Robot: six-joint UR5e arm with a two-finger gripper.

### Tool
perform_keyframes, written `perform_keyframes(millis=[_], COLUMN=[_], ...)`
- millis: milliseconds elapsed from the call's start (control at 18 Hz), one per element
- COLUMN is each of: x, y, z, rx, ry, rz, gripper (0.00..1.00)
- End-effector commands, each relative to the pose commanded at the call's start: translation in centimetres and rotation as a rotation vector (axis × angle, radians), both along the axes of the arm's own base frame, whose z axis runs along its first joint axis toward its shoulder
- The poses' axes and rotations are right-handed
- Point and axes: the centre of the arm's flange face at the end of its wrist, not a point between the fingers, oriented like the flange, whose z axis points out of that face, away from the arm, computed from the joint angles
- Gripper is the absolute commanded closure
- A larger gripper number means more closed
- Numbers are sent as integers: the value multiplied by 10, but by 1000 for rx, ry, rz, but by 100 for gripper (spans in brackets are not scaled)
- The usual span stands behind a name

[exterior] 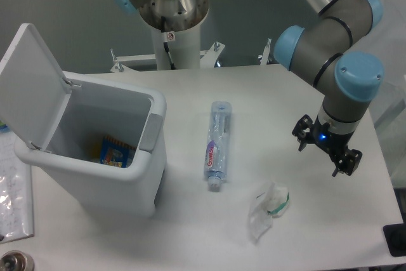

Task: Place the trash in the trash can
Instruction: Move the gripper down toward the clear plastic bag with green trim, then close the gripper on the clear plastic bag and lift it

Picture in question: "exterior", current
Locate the white mounting bracket frame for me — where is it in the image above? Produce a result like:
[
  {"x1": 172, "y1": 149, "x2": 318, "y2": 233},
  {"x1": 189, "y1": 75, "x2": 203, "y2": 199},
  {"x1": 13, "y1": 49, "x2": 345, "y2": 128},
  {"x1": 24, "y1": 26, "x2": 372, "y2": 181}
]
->
[{"x1": 109, "y1": 38, "x2": 273, "y2": 73}]

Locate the black device at edge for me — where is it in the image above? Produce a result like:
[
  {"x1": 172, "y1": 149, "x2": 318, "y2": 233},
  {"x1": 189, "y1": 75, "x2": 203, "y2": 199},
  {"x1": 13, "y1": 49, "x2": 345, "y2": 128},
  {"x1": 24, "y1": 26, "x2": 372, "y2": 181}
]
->
[{"x1": 383, "y1": 223, "x2": 405, "y2": 257}]

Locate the metal round knob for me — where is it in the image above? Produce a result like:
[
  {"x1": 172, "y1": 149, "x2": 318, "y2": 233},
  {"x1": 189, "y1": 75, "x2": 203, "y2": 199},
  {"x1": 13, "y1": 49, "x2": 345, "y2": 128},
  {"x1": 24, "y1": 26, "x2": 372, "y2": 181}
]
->
[{"x1": 1, "y1": 250, "x2": 35, "y2": 271}]

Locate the white plastic wrapper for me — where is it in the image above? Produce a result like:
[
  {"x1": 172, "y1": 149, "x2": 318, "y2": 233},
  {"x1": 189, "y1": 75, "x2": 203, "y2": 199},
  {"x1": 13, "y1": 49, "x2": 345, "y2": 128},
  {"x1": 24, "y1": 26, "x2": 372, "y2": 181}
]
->
[{"x1": 247, "y1": 182, "x2": 290, "y2": 242}]

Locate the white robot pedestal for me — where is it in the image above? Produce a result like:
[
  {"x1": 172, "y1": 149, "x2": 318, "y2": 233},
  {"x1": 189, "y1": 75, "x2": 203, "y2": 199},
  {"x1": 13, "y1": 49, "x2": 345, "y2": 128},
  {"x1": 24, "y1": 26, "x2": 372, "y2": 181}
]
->
[{"x1": 139, "y1": 0, "x2": 209, "y2": 53}]

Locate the white trash can lid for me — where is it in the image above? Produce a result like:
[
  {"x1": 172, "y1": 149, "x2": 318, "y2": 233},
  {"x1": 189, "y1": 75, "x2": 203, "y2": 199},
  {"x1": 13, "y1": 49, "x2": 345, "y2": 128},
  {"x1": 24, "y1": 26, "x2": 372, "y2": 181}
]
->
[{"x1": 1, "y1": 23, "x2": 81, "y2": 150}]

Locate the crushed clear plastic bottle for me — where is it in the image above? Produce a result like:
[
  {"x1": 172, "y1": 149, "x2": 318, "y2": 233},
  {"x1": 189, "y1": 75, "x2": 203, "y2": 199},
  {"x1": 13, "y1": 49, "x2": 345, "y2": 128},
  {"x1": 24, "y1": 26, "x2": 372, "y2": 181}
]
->
[{"x1": 204, "y1": 101, "x2": 232, "y2": 192}]

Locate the white trash can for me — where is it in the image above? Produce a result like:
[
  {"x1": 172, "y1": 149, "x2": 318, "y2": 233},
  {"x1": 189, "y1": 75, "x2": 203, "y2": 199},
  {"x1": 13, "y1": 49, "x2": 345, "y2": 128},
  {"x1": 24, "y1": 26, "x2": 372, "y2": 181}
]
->
[{"x1": 15, "y1": 73, "x2": 166, "y2": 217}]

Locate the black cable on pedestal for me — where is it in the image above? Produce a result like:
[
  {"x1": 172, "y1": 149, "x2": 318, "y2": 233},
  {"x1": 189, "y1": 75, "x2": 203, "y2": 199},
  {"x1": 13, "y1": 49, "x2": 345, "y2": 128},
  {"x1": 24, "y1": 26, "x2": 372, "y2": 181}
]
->
[{"x1": 160, "y1": 16, "x2": 176, "y2": 70}]

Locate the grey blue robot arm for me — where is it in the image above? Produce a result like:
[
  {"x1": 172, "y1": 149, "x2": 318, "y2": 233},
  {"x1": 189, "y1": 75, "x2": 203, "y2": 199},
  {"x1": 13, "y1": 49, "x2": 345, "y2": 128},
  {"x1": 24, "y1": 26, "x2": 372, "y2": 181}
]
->
[{"x1": 115, "y1": 0, "x2": 384, "y2": 175}]

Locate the paper sheet in sleeve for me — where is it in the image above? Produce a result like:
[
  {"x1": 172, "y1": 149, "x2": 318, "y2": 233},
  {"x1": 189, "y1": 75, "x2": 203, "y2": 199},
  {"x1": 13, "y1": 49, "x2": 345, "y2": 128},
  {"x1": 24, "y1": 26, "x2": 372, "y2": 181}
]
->
[{"x1": 1, "y1": 131, "x2": 34, "y2": 243}]

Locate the blue snack packet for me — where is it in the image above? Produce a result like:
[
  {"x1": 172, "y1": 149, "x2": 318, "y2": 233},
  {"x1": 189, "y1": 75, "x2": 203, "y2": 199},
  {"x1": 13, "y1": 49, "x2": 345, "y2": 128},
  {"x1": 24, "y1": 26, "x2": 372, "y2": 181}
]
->
[{"x1": 100, "y1": 136, "x2": 136, "y2": 168}]

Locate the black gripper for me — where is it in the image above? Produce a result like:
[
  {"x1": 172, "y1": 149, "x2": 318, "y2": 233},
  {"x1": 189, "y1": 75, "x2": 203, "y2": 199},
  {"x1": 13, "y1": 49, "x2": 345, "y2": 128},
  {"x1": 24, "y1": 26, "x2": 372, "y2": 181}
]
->
[{"x1": 292, "y1": 114, "x2": 363, "y2": 177}]

